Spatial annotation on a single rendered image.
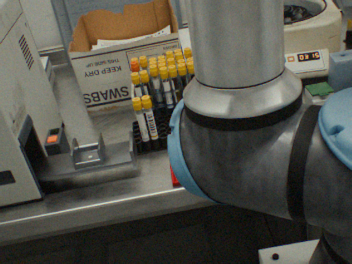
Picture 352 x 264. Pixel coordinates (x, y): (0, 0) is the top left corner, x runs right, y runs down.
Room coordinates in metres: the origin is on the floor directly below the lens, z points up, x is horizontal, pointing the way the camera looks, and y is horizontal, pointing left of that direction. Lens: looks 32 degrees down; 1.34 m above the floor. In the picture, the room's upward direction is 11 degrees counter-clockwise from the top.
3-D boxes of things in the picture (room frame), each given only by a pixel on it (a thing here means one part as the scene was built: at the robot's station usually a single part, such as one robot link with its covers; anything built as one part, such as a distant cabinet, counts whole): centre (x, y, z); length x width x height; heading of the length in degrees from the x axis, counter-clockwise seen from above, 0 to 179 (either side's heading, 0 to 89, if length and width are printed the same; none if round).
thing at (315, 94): (0.69, -0.27, 0.91); 0.05 x 0.04 x 0.07; 179
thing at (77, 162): (0.66, 0.18, 0.92); 0.21 x 0.07 x 0.05; 89
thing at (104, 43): (1.05, 0.07, 0.95); 0.29 x 0.25 x 0.15; 179
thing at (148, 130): (0.74, 0.00, 0.93); 0.17 x 0.09 x 0.11; 90
